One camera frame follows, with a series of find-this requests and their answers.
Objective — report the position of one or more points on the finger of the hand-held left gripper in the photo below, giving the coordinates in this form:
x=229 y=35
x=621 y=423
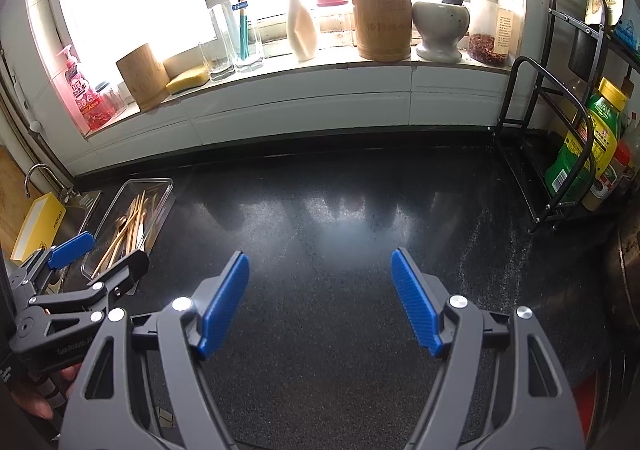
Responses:
x=72 y=249
x=120 y=275

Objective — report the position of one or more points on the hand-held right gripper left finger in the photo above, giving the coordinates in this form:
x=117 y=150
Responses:
x=222 y=305

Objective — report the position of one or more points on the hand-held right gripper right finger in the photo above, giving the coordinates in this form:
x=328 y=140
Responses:
x=417 y=305

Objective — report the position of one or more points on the silver metal spoon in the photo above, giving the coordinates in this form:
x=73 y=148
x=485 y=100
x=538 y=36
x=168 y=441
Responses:
x=143 y=236

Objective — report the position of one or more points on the bundle of chopsticks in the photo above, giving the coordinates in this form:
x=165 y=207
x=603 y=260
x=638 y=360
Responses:
x=131 y=225

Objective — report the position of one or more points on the clear plastic container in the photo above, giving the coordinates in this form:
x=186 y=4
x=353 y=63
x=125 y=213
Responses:
x=162 y=200

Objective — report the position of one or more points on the person's left hand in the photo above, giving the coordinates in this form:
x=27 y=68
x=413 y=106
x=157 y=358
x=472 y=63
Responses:
x=40 y=405

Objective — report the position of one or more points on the steel sink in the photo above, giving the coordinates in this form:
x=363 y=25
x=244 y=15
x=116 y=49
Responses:
x=82 y=215

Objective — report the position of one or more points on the yellow box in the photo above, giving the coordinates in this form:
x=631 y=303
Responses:
x=40 y=225

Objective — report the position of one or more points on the wooden board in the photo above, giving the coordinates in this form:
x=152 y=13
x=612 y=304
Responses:
x=10 y=195

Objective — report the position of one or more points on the metal faucet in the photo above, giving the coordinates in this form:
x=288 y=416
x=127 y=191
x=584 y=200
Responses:
x=37 y=169

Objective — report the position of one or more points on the small glass jar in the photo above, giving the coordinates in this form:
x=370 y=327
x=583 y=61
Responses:
x=110 y=99

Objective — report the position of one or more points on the pink detergent bottle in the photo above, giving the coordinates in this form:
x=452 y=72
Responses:
x=87 y=94

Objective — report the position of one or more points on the small bamboo cup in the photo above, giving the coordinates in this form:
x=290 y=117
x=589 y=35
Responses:
x=142 y=77

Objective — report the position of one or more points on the red object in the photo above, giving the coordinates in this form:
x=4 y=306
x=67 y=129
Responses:
x=584 y=405

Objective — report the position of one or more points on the yellow sponge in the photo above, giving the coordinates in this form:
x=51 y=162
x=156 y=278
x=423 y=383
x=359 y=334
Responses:
x=187 y=78

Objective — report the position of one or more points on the dark pan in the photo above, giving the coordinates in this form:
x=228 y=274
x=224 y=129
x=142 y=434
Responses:
x=622 y=290

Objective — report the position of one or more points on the green label bottle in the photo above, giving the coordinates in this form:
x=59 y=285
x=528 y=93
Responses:
x=567 y=159

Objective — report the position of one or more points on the red label sauce jar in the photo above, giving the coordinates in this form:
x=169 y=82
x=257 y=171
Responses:
x=612 y=174

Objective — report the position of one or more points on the tall clear glass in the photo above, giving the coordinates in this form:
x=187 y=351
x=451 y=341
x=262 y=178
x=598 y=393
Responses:
x=220 y=49

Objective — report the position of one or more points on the stone mortar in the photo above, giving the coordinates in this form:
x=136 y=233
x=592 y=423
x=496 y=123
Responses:
x=440 y=29

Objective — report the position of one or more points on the large bamboo utensil holder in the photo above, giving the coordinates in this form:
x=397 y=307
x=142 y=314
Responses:
x=382 y=22

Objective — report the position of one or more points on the chili flake jar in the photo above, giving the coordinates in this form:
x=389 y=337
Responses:
x=495 y=29

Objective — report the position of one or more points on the white squeeze bottle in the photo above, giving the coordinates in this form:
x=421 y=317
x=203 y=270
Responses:
x=302 y=29

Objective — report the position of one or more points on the black cup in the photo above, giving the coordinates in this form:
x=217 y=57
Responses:
x=587 y=49

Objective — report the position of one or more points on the red lid jar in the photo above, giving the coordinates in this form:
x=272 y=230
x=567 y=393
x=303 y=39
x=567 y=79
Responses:
x=332 y=2

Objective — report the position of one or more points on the blue cloth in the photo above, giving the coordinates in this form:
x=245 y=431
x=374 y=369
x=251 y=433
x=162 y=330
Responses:
x=627 y=34

